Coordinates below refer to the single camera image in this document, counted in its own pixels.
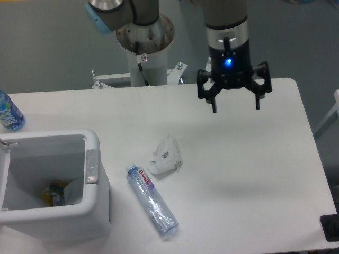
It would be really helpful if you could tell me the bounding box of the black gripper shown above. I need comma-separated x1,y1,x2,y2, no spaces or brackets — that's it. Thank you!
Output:
197,41,273,114

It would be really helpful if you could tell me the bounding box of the white frame at right edge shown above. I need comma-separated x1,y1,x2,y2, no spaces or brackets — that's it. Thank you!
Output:
314,89,338,140

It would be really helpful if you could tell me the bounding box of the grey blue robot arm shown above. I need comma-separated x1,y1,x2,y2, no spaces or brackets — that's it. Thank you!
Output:
85,1,272,106

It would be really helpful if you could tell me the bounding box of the yellow trash inside bin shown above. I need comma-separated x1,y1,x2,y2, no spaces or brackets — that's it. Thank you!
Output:
41,181,68,207

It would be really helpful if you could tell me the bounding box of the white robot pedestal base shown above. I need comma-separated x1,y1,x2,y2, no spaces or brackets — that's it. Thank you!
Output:
92,14,187,89

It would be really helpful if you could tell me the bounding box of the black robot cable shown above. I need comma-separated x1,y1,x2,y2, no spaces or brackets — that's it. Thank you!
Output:
135,41,149,87

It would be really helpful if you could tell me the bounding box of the white open trash can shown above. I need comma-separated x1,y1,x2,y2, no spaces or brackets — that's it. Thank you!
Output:
1,129,111,241

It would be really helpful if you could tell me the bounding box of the clear plastic water bottle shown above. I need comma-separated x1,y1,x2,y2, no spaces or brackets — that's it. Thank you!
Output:
126,164,179,238

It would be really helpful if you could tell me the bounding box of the blue labelled water bottle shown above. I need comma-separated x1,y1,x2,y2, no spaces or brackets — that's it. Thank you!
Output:
1,90,25,131

